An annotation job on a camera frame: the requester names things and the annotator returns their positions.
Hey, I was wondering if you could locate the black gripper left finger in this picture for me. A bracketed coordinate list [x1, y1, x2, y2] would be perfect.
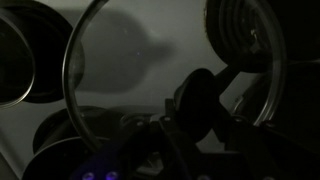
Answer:
[71, 98, 201, 180]

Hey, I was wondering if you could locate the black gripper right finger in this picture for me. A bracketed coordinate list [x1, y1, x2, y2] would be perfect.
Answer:
[213, 106, 320, 180]

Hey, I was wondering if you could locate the glass lid with black knob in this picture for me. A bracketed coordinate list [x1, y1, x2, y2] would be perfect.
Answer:
[62, 0, 288, 154]

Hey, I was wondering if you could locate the small black pot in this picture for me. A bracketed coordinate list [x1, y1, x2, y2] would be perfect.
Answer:
[21, 105, 126, 180]

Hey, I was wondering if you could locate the black frying pan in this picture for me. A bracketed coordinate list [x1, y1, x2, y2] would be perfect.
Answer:
[213, 59, 320, 134]
[0, 8, 37, 109]

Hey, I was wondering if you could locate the white electric stove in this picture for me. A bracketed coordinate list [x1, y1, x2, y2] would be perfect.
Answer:
[0, 0, 320, 180]

